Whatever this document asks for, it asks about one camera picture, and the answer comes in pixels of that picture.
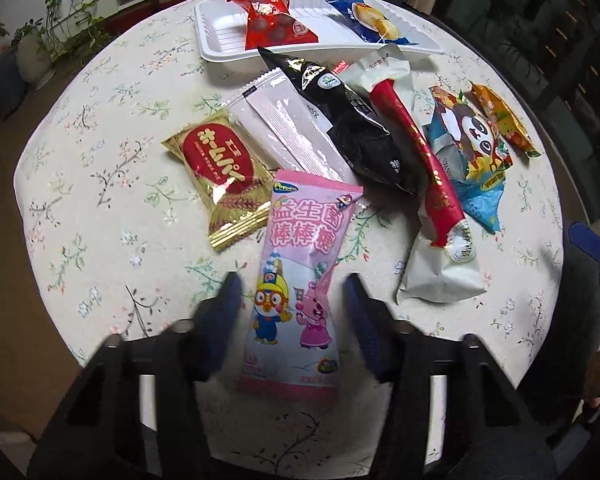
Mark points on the red chocolate snack bag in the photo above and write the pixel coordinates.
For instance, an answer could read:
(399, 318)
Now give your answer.
(270, 24)

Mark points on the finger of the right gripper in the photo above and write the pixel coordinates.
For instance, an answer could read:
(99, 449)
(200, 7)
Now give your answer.
(585, 239)

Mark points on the white red ice-cream style packet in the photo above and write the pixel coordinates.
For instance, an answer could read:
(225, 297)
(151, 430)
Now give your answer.
(442, 266)

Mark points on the glass sliding door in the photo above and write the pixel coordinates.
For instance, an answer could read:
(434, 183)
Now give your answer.
(549, 50)

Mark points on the black cookie snack bag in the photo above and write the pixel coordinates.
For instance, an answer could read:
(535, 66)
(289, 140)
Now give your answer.
(357, 132)

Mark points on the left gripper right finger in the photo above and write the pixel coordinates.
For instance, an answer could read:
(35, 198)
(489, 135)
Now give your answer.
(488, 433)

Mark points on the gold red pie packet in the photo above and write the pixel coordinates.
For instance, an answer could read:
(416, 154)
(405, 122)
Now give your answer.
(233, 182)

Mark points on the white plastic tray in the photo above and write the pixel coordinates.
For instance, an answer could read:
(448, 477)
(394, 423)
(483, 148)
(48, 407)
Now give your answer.
(222, 28)

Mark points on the pink lollipop snack bag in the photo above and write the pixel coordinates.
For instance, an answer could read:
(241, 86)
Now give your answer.
(291, 350)

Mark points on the panda snack bag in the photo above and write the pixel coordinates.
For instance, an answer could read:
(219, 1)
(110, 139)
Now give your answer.
(472, 153)

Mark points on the small plant beige pot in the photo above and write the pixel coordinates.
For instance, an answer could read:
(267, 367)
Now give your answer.
(34, 62)

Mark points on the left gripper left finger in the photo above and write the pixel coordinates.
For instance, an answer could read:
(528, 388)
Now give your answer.
(96, 432)

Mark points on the trailing vine plant left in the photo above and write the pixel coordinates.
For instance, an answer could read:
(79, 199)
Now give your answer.
(74, 28)

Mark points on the orange snack packet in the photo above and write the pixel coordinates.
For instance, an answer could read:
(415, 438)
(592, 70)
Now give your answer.
(504, 119)

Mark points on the red storage box left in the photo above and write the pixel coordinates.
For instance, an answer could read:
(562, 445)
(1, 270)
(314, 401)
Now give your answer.
(126, 19)

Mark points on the pale pink long packet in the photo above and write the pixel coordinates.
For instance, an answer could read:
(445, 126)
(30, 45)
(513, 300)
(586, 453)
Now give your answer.
(285, 129)

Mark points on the blue Tipo bread packet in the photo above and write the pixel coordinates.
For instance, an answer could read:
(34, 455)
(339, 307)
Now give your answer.
(369, 23)

